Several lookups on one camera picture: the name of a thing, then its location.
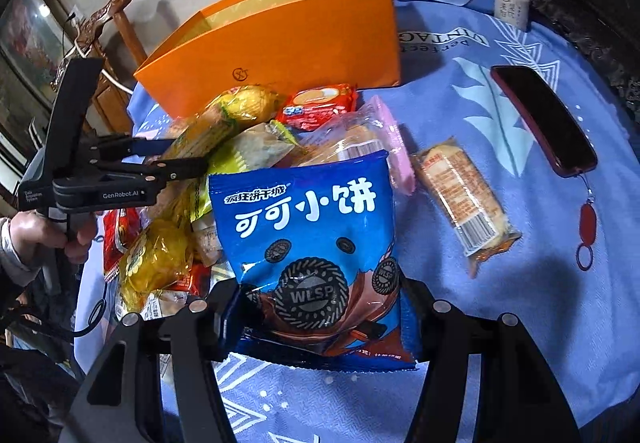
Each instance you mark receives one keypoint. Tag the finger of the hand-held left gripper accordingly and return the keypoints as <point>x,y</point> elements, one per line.
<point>180,168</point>
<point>150,146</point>

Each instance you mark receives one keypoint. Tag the person's left hand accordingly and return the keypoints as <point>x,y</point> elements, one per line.
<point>35,238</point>

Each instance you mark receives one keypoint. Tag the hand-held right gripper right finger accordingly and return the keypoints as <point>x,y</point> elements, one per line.
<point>420,323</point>

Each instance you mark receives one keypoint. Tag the red phone charm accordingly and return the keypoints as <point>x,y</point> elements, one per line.
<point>589,220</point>

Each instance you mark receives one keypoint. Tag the red biscuit packet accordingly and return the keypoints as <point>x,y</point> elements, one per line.
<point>320,105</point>

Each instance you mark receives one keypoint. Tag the pink clear bread packet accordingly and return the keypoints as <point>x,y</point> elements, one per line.
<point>395,143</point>

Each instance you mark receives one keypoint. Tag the orange cardboard box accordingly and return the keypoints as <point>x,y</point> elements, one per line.
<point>300,33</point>

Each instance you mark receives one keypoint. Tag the glass display cabinet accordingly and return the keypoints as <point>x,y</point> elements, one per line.
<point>25,33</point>

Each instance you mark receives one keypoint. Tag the white drink can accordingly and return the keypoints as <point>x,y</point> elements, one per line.
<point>511,5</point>

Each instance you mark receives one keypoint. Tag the person's left forearm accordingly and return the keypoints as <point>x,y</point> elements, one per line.
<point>6,245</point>

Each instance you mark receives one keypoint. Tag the carved wooden chair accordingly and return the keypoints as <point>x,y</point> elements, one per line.
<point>125,23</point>

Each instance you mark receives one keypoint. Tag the dark red smartphone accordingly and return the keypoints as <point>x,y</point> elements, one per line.
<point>545,118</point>

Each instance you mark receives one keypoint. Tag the blue cookie snack bag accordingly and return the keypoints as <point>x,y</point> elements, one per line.
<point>300,223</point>

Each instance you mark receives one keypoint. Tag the person's dark clothing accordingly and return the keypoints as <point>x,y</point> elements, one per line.
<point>30,388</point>

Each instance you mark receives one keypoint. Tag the tan cake packet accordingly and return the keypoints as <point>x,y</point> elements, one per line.
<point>460,193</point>

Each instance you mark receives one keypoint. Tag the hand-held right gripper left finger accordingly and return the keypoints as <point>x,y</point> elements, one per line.
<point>232,318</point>

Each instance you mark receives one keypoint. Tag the yellow crinkled snack packet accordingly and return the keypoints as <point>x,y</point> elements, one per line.
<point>155,258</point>

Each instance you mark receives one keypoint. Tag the yellow clear snack packet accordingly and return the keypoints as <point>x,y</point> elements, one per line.
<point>240,110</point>

